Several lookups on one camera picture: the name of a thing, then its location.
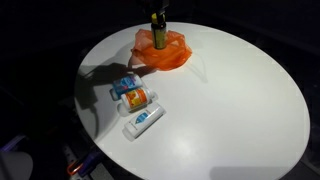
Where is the orange and purple clamp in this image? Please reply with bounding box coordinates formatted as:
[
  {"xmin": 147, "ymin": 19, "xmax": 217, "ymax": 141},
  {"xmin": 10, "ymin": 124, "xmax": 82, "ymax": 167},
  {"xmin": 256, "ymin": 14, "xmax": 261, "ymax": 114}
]
[{"xmin": 66, "ymin": 150, "xmax": 103, "ymax": 178}]

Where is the white bottle blue fish label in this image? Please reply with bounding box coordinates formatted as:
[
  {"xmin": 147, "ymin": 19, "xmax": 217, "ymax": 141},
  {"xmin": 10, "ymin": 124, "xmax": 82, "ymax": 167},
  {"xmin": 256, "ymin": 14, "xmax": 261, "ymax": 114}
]
[{"xmin": 121, "ymin": 102, "xmax": 167, "ymax": 142}]

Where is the purple strap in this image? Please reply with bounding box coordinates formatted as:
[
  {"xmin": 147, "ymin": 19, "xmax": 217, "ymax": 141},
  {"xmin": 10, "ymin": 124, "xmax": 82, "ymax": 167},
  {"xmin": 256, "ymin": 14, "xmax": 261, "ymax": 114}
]
[{"xmin": 0, "ymin": 134, "xmax": 27, "ymax": 153}]

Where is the orange plastic bag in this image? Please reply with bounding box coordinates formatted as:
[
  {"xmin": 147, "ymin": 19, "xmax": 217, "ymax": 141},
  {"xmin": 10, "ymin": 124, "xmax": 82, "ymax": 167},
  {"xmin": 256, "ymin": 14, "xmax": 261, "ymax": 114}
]
[{"xmin": 129, "ymin": 28, "xmax": 194, "ymax": 72}]

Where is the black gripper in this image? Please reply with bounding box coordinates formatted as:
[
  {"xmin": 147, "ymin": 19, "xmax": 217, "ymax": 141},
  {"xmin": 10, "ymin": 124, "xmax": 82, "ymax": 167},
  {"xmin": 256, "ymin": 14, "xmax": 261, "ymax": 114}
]
[{"xmin": 146, "ymin": 0, "xmax": 172, "ymax": 24}]

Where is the grey rounded object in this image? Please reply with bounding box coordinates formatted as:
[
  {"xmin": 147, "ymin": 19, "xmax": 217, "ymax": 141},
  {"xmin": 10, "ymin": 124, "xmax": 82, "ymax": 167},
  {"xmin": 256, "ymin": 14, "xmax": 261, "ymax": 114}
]
[{"xmin": 0, "ymin": 151, "xmax": 35, "ymax": 180}]

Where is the orange label white bottle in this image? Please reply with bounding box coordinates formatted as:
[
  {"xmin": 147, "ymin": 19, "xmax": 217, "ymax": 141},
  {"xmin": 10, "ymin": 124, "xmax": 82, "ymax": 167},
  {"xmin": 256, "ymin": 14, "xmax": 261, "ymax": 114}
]
[{"xmin": 116, "ymin": 86, "xmax": 156, "ymax": 118}]

